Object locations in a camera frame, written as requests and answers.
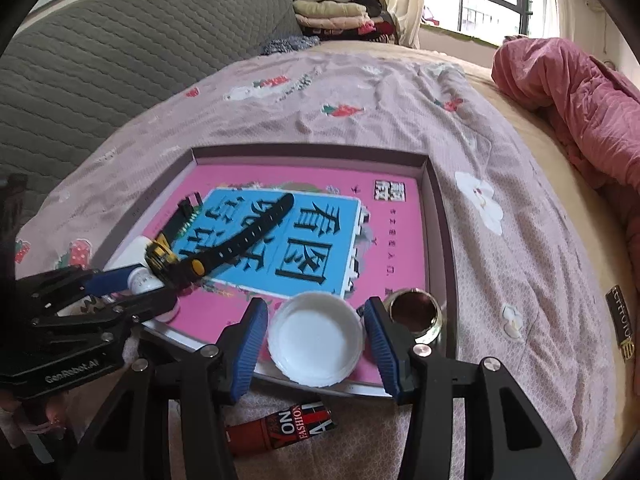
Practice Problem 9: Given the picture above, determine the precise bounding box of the black yellow wristwatch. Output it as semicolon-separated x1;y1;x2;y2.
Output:
144;192;294;290

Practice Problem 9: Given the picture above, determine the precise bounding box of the red black tube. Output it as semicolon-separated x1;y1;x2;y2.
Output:
226;398;337;457

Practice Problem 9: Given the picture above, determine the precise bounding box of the white plastic lid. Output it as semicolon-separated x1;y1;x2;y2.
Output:
267;292;364;388

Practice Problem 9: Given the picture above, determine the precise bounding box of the small white pill bottle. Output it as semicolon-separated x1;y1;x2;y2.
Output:
127;266;180;323

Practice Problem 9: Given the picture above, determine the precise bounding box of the pink blue book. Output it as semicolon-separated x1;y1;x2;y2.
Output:
142;164;428;342

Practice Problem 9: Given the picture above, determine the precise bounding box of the pink strawberry bedsheet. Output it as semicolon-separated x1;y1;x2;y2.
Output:
16;51;617;479

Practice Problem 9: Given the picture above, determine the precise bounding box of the brass glass jar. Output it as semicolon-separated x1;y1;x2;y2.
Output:
383;288;444;344

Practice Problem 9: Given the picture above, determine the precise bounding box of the black mattress label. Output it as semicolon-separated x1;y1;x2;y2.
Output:
605;285;634;361

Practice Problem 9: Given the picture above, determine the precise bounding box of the grey cardboard box tray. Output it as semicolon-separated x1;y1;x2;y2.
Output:
92;142;459;399

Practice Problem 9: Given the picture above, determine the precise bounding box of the grey quilted headboard cover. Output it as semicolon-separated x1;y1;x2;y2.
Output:
1;0;299;220

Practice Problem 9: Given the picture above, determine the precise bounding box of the beige mattress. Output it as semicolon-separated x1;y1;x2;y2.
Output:
314;42;639;470

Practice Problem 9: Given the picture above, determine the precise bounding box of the dark patterned cloth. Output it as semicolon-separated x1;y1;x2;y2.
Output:
260;36;320;55

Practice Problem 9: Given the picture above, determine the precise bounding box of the pink quilted blanket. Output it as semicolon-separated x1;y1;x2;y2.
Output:
491;34;640;321

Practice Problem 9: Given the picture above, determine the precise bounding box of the folded clothes pile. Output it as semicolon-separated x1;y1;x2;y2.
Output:
293;0;399;44

